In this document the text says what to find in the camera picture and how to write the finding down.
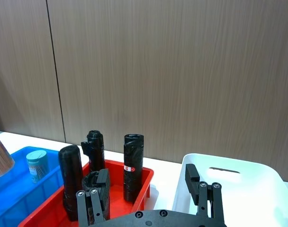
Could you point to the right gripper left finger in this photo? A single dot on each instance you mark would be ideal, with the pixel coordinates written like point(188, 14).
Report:
point(103, 189)

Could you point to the black trash bag roll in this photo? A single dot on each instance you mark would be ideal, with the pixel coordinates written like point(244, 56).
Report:
point(90, 179)
point(95, 151)
point(133, 184)
point(70, 177)

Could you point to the toothpick jar grey-blue lid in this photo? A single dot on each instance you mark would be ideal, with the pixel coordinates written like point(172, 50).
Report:
point(0, 160)
point(37, 165)

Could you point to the white plastic bin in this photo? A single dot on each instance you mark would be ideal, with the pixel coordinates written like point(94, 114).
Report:
point(253, 201)

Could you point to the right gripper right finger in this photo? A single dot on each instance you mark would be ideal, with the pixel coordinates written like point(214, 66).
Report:
point(193, 186)

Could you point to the red plastic bin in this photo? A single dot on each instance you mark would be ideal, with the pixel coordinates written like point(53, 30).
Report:
point(120, 205)

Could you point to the blue plastic bin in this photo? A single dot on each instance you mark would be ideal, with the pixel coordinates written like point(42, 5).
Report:
point(20, 196)

